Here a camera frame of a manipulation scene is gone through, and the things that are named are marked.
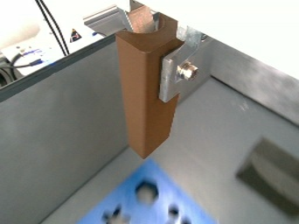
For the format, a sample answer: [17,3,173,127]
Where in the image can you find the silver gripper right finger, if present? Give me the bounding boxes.
[159,25,203,102]

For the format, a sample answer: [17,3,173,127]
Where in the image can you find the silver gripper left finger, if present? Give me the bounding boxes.
[126,5,155,33]

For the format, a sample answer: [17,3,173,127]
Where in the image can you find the brown arch block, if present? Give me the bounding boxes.
[117,14,183,158]

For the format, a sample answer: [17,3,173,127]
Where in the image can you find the blue shape board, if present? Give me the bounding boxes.
[77,159,218,224]

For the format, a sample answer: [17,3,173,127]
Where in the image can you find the black cable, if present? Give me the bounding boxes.
[34,0,71,56]

